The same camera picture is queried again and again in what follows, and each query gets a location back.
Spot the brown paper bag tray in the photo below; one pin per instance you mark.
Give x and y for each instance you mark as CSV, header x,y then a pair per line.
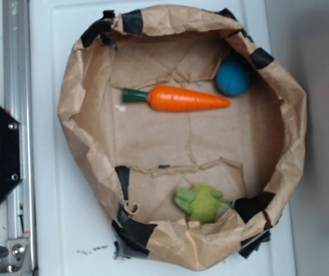
x,y
135,160

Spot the aluminium rail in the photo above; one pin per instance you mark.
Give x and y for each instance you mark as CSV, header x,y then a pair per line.
x,y
21,222

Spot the green plush frog toy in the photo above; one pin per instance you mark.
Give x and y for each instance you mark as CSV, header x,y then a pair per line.
x,y
202,203

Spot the white tray board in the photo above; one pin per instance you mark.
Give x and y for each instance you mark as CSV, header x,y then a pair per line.
x,y
74,237

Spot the orange toy carrot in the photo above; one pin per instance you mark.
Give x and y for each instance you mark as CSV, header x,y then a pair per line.
x,y
175,99

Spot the blue ball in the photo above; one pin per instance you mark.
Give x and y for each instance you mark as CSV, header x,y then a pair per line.
x,y
233,78

